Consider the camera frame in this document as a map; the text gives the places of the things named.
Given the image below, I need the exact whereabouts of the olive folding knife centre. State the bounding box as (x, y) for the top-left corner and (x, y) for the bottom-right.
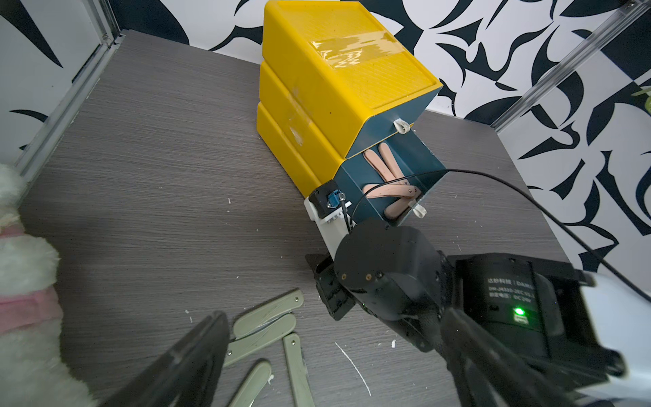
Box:
(283, 332), (315, 407)

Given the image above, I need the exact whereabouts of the olive folding knife middle left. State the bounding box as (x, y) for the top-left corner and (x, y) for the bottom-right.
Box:
(223, 314), (297, 367)

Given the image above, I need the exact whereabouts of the white teddy bear pink shirt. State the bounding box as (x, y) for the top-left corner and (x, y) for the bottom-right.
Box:
(1, 164), (98, 406)

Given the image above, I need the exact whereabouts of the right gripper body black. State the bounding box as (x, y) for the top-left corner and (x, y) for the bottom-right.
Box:
(306, 220), (454, 353)

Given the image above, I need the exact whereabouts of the olive folding knife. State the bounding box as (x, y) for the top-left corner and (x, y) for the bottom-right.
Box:
(223, 314), (297, 367)
(233, 289), (304, 339)
(283, 332), (315, 407)

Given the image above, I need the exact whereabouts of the olive folding knife lowest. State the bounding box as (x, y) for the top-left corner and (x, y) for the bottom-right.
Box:
(228, 360), (274, 407)

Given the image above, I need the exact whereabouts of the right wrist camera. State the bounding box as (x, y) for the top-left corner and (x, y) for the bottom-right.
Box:
(303, 180), (352, 259)

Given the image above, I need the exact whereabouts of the yellow teal drawer cabinet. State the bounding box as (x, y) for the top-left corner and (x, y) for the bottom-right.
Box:
(257, 1), (442, 196)

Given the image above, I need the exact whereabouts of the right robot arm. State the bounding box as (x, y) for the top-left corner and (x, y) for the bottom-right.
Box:
(306, 220), (650, 406)

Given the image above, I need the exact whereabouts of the aluminium frame rail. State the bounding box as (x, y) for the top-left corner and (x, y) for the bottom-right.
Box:
(490, 1), (650, 133)

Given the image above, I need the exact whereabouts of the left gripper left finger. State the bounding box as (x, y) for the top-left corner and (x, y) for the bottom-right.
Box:
(101, 311), (230, 406)

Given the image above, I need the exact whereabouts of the pink folding knife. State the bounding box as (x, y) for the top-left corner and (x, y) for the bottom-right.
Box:
(377, 142), (410, 185)
(362, 183), (421, 199)
(384, 198), (427, 220)
(363, 149), (396, 182)

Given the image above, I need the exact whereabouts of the olive folding knife upper left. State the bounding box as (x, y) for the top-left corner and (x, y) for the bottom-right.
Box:
(233, 289), (304, 339)

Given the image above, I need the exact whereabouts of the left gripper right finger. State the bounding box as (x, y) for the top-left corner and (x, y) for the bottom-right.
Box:
(441, 309), (573, 406)

